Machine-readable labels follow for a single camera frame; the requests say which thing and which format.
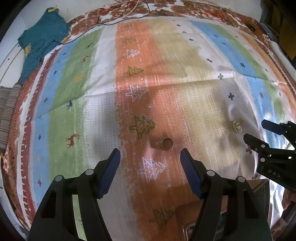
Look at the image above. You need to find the small silver ring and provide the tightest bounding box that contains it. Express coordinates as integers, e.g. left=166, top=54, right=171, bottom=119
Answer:
left=232, top=120, right=243, bottom=133

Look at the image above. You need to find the striped colourful blanket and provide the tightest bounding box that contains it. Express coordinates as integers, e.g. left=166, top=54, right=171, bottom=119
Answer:
left=4, top=17, right=296, bottom=241

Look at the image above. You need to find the brown striped pillow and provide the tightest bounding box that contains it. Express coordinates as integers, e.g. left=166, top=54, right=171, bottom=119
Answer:
left=1, top=83, right=22, bottom=152

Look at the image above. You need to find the brown floral bedsheet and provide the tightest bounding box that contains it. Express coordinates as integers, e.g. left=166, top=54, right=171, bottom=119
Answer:
left=0, top=0, right=296, bottom=232

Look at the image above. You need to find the black cable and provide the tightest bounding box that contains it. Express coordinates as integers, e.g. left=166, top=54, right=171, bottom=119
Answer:
left=52, top=0, right=165, bottom=45

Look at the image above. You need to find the teal knitted sweater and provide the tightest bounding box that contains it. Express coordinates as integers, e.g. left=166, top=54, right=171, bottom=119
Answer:
left=18, top=7, right=70, bottom=84

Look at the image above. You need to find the person's right hand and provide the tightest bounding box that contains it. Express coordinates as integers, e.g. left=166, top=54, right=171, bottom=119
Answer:
left=282, top=189, right=296, bottom=210

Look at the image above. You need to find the metal jewelry tray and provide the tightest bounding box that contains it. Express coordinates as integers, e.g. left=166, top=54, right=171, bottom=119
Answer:
left=183, top=222, right=195, bottom=241

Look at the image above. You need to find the white cable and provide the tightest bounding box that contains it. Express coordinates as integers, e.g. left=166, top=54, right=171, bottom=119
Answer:
left=101, top=0, right=141, bottom=20

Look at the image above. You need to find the gold ring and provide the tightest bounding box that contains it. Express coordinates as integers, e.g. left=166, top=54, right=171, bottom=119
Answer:
left=160, top=137, right=174, bottom=151

